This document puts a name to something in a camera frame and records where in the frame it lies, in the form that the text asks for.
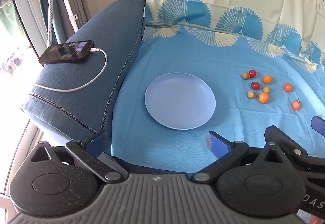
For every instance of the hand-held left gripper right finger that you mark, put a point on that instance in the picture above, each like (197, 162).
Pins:
(219, 145)

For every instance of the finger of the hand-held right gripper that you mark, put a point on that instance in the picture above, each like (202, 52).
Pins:
(284, 139)
(318, 125)

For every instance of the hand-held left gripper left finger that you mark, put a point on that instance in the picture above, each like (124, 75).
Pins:
(97, 143)

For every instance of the orange tomato with stem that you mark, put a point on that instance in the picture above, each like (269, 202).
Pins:
(296, 105)

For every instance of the longan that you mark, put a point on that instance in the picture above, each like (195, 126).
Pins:
(250, 94)
(266, 89)
(245, 76)

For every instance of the light blue round plate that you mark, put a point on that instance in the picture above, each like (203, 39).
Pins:
(180, 101)

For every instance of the red cherry tomato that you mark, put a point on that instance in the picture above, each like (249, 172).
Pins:
(252, 73)
(255, 85)

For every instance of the blue fan-print bedsheet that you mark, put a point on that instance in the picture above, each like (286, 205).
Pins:
(228, 125)

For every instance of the black smartphone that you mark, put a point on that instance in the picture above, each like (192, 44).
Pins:
(66, 52)

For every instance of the blue sofa armrest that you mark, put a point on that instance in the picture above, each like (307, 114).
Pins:
(101, 36)

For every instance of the row of shoes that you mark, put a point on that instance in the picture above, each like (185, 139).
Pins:
(11, 63)

